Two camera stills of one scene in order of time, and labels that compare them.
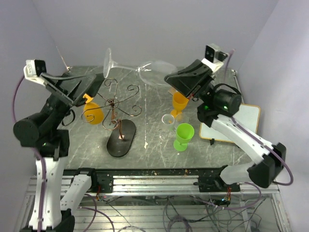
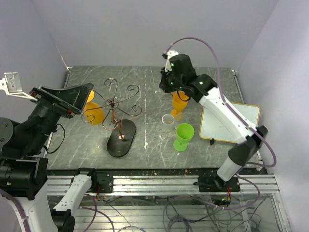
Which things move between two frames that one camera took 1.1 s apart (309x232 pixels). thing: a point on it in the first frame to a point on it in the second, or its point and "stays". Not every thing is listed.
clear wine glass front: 181,118 stays
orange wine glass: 93,112 stays
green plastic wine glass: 184,132 stays
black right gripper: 192,85 to 166,89
